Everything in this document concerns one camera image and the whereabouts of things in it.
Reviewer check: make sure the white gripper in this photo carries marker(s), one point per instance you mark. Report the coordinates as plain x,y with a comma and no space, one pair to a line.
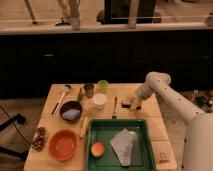
143,92

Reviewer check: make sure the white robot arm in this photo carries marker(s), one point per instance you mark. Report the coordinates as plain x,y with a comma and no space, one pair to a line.
198,142

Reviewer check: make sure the blue cloth in bowl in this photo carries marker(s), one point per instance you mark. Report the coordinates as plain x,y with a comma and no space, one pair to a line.
71,114

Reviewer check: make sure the dark brown bowl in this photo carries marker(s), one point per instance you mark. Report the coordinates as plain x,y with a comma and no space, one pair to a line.
71,105

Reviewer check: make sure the orange red bowl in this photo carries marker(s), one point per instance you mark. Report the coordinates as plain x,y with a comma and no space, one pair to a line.
62,145

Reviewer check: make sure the white cup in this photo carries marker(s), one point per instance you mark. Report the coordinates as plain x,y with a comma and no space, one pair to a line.
99,100

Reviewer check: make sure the green translucent cup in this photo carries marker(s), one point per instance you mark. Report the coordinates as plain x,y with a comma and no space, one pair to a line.
102,86

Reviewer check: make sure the grey folded cloth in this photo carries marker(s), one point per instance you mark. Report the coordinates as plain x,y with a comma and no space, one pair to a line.
122,144

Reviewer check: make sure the metal cup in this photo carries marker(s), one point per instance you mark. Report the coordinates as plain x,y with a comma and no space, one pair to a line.
89,90

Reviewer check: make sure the yellow banana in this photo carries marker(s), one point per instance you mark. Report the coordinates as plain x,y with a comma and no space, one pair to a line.
83,128

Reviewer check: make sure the peach fruit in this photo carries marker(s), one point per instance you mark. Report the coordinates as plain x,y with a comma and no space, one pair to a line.
97,149

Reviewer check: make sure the bunch of red grapes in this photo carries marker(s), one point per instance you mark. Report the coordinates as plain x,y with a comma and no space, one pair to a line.
39,141

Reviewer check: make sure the black stand base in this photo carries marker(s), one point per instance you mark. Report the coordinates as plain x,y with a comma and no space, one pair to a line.
21,120

